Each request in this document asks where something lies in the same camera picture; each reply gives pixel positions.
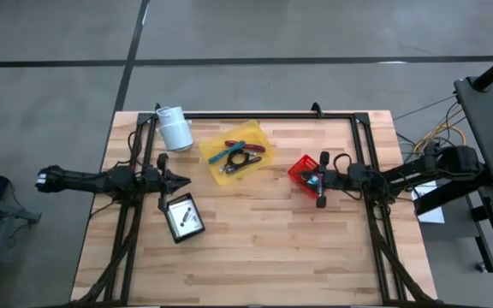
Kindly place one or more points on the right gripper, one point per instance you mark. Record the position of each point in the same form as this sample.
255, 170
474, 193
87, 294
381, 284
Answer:
345, 179

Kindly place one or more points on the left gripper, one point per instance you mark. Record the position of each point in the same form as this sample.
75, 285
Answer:
156, 181

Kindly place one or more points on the teal marker pen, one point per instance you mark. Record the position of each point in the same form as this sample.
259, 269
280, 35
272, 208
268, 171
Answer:
227, 152

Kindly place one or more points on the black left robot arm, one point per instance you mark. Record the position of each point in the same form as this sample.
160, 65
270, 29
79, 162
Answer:
92, 181

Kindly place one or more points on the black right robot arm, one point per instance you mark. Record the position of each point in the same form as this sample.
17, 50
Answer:
409, 173

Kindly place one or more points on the translucent yellow plastic bin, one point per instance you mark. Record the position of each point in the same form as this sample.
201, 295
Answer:
251, 130

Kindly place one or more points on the red plastic mesh basket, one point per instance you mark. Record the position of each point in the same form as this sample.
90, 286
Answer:
302, 164

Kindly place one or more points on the black rectangular tray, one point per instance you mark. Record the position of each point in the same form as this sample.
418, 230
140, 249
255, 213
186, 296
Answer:
172, 223

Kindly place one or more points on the white cylindrical container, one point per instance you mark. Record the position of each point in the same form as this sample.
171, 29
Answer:
174, 130

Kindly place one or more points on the white paper sheet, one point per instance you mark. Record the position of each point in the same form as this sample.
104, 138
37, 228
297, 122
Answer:
430, 214

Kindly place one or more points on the black side desk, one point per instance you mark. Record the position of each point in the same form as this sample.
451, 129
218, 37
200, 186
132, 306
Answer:
486, 128

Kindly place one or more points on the metal desk foot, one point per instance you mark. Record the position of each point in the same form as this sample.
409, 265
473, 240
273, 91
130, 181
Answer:
481, 267

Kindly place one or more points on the black frame clamp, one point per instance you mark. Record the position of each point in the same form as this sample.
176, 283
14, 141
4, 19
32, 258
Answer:
157, 106
316, 108

